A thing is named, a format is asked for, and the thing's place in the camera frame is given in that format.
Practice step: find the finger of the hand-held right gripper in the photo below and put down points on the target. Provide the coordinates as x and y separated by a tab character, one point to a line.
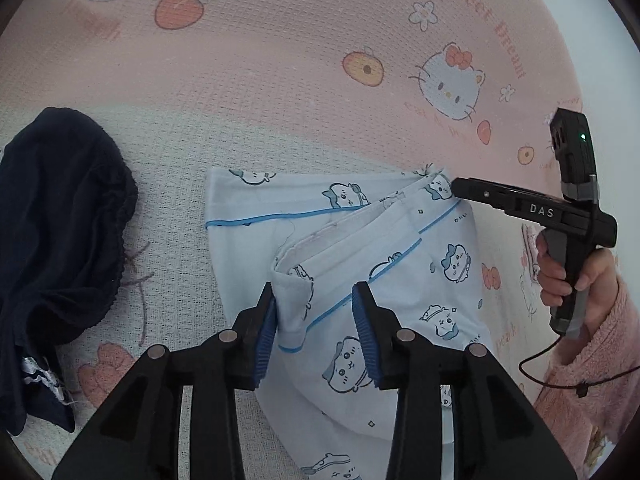
480	192

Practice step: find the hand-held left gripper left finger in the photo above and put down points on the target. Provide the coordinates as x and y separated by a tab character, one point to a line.
265	332

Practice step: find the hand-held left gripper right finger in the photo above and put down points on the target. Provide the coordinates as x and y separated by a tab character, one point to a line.
362	332

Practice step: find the light blue printed pajama shorts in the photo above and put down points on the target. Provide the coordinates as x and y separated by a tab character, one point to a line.
400	280

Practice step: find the person's right forearm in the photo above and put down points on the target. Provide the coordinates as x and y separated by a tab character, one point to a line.
590	420

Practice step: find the person's right hand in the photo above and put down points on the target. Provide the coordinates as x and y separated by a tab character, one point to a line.
602	285

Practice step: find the navy shorts with white stripes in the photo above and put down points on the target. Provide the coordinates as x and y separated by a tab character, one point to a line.
55	210

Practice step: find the pink cartoon cat printed blanket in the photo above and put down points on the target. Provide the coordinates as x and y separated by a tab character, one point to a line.
250	85

